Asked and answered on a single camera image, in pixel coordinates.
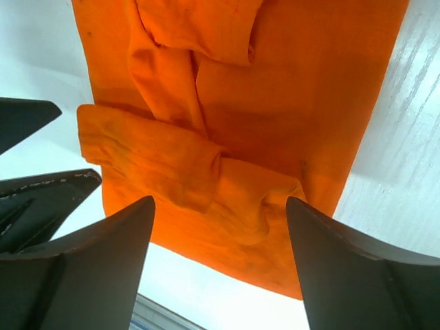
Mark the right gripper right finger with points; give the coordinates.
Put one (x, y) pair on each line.
(350, 280)

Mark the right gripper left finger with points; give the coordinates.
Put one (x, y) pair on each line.
(84, 280)

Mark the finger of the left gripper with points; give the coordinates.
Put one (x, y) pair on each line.
(33, 208)
(20, 118)

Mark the orange t shirt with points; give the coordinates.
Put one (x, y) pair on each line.
(221, 110)

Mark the aluminium mounting rail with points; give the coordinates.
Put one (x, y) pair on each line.
(149, 315)

